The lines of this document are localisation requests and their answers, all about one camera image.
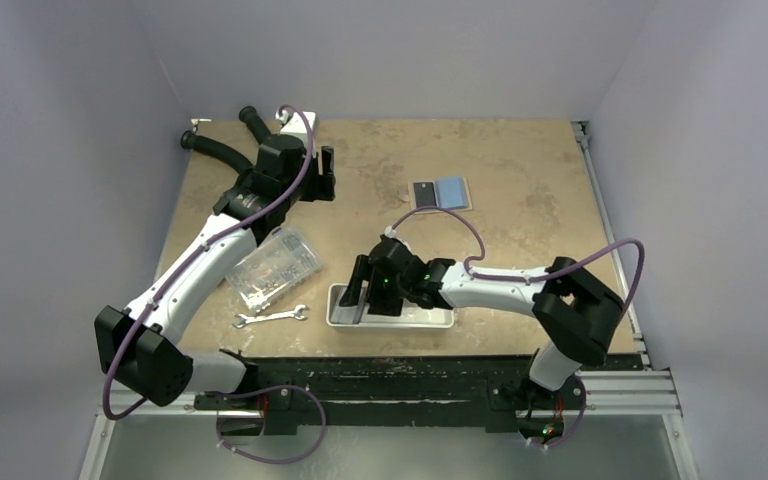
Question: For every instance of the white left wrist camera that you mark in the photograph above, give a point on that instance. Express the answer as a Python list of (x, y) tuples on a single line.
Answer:
[(297, 125)]

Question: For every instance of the clear plastic bag of screws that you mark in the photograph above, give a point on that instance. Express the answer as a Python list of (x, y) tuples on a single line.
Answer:
[(285, 260)]

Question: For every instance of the white rectangular tray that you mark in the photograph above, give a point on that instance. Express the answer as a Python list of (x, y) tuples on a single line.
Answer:
[(411, 317)]

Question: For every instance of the silver open-end wrench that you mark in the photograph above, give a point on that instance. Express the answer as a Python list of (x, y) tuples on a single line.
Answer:
[(297, 313)]

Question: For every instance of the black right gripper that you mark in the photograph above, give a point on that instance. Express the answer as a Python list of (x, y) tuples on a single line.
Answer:
[(371, 287)]

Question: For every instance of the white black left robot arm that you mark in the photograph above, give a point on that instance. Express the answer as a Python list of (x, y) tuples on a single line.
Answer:
[(138, 343)]

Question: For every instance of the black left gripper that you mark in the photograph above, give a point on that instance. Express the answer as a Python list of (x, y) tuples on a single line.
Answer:
[(320, 188)]

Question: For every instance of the black credit card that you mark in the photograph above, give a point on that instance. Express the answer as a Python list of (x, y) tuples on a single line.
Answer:
[(424, 194)]

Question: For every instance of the grey credit card stack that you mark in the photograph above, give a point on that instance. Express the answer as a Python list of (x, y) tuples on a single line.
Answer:
[(346, 315)]

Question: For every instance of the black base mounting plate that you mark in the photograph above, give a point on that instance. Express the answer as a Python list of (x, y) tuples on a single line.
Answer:
[(485, 391)]

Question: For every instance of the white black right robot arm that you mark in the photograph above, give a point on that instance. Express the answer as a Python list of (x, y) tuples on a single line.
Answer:
[(579, 313)]

